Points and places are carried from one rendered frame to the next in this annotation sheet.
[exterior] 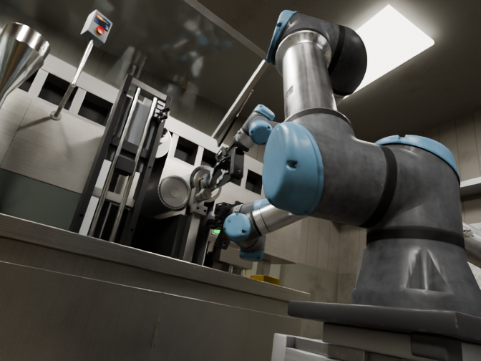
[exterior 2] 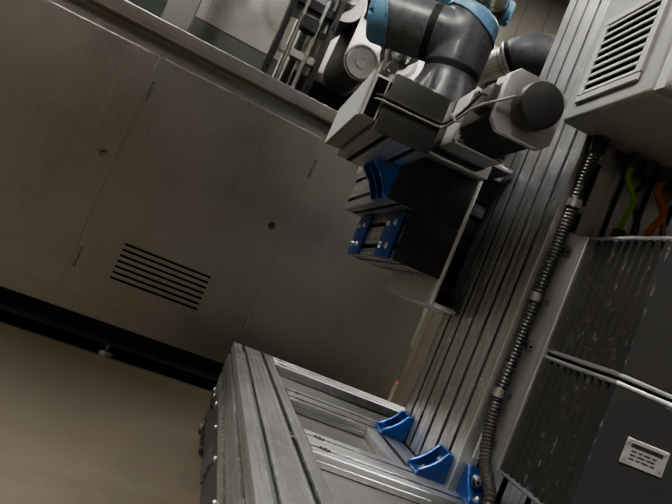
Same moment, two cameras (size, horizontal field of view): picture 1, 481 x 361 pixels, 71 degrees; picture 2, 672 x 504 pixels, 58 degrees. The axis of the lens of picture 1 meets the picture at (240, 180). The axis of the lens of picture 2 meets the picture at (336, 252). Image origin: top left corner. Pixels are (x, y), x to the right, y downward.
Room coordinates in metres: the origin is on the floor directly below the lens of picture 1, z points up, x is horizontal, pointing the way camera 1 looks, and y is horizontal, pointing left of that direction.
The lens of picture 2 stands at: (-0.73, -0.50, 0.42)
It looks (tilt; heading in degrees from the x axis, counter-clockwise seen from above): 3 degrees up; 16
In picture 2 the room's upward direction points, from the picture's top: 23 degrees clockwise
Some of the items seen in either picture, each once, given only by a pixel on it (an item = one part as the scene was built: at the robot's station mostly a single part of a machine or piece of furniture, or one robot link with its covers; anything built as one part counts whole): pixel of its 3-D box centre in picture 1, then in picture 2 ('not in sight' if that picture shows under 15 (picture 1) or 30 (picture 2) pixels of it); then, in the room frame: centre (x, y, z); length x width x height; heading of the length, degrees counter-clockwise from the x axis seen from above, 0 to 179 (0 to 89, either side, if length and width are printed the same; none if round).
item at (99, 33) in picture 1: (98, 28); not in sight; (0.95, 0.60, 1.66); 0.07 x 0.07 x 0.10; 51
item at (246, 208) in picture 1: (258, 213); not in sight; (1.04, -0.07, 1.11); 0.11 x 0.08 x 0.09; 35
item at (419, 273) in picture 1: (414, 277); (442, 93); (0.43, -0.24, 0.87); 0.15 x 0.15 x 0.10
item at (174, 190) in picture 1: (160, 197); (350, 69); (1.27, 0.30, 1.17); 0.26 x 0.12 x 0.12; 35
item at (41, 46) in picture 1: (24, 46); not in sight; (0.91, 0.78, 1.50); 0.14 x 0.14 x 0.06
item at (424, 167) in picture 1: (406, 192); (461, 40); (0.43, -0.23, 0.98); 0.13 x 0.12 x 0.14; 97
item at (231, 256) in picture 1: (209, 258); not in sight; (1.47, 0.08, 1.00); 0.40 x 0.16 x 0.06; 35
